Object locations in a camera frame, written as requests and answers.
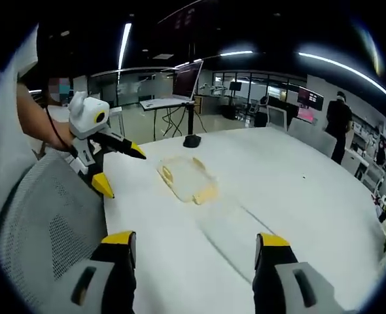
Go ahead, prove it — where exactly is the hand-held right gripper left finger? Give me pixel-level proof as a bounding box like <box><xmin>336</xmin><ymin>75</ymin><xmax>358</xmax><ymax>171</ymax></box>
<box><xmin>58</xmin><ymin>230</ymin><xmax>138</xmax><ymax>314</ymax></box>

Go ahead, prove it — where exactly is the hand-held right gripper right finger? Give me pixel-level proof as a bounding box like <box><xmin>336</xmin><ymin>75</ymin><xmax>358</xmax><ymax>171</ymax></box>
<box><xmin>251</xmin><ymin>232</ymin><xmax>345</xmax><ymax>314</ymax></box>

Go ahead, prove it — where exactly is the yellow plastic buckle part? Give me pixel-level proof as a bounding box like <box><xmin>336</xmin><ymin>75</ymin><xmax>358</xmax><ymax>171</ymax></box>
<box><xmin>156</xmin><ymin>163</ymin><xmax>178</xmax><ymax>188</ymax></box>
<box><xmin>190</xmin><ymin>185</ymin><xmax>221</xmax><ymax>206</ymax></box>

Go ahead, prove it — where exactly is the white standing desk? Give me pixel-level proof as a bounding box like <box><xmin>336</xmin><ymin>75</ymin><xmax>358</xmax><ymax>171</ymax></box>
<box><xmin>139</xmin><ymin>96</ymin><xmax>194</xmax><ymax>142</ymax></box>

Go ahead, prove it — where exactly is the grey mesh office chair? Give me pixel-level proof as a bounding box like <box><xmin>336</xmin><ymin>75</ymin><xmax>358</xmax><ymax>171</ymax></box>
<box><xmin>0</xmin><ymin>149</ymin><xmax>109</xmax><ymax>314</ymax></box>

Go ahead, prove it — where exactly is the black stand with pole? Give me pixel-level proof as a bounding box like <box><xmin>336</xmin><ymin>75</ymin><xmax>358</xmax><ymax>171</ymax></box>
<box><xmin>182</xmin><ymin>100</ymin><xmax>202</xmax><ymax>148</ymax></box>

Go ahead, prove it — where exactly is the long ceiling light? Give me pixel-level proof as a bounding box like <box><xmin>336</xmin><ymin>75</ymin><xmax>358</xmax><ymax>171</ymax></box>
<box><xmin>218</xmin><ymin>48</ymin><xmax>255</xmax><ymax>57</ymax></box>
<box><xmin>296</xmin><ymin>50</ymin><xmax>386</xmax><ymax>111</ymax></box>
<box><xmin>118</xmin><ymin>22</ymin><xmax>132</xmax><ymax>70</ymax></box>

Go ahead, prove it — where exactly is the person's white shirt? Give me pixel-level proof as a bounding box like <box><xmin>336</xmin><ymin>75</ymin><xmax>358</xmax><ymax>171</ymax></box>
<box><xmin>0</xmin><ymin>24</ymin><xmax>46</xmax><ymax>210</ymax></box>

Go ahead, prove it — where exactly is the white framed monitor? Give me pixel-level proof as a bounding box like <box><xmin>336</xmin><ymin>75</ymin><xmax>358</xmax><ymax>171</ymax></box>
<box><xmin>172</xmin><ymin>60</ymin><xmax>205</xmax><ymax>101</ymax></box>

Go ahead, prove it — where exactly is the white office chair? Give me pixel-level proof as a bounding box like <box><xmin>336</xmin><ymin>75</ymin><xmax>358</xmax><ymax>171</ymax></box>
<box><xmin>265</xmin><ymin>105</ymin><xmax>288</xmax><ymax>129</ymax></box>
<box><xmin>287</xmin><ymin>116</ymin><xmax>338</xmax><ymax>158</ymax></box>

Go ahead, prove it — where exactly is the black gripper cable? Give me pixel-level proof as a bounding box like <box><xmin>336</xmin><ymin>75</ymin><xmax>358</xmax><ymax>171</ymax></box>
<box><xmin>41</xmin><ymin>86</ymin><xmax>78</xmax><ymax>156</ymax></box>

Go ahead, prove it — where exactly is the dark wall screen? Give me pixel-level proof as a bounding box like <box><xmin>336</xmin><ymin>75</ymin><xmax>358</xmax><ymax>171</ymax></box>
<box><xmin>296</xmin><ymin>86</ymin><xmax>325</xmax><ymax>111</ymax></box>

